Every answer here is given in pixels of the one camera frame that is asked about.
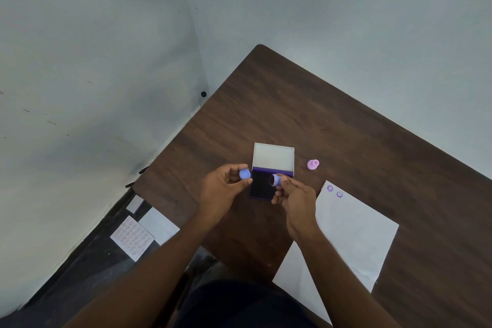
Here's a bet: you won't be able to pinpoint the small white card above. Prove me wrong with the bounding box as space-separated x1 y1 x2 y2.
126 195 145 215

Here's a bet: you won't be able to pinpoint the person's right forearm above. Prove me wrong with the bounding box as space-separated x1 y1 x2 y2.
294 232 402 328

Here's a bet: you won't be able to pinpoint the plain white sheet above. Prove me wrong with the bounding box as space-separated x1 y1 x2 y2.
138 207 181 246

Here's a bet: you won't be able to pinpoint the person's right hand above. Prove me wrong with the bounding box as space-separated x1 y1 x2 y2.
271 174 322 242

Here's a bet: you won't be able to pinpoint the open purple ink pad case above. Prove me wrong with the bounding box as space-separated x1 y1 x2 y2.
248 142 295 200

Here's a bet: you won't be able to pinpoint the person's left forearm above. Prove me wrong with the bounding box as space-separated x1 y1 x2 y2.
63 220 211 328

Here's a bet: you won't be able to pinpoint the person's left hand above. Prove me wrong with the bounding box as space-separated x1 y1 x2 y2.
197 163 254 227

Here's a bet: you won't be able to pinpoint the black table leg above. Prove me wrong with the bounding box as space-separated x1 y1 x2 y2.
125 166 150 189

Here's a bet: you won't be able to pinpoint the white paper sheet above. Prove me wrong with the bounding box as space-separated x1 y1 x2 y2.
272 180 400 325

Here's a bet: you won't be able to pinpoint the white dotted sticker sheet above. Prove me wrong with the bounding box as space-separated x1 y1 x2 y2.
109 215 155 262

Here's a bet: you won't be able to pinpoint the person's dark shorts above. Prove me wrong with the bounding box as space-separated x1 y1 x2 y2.
174 280 320 328

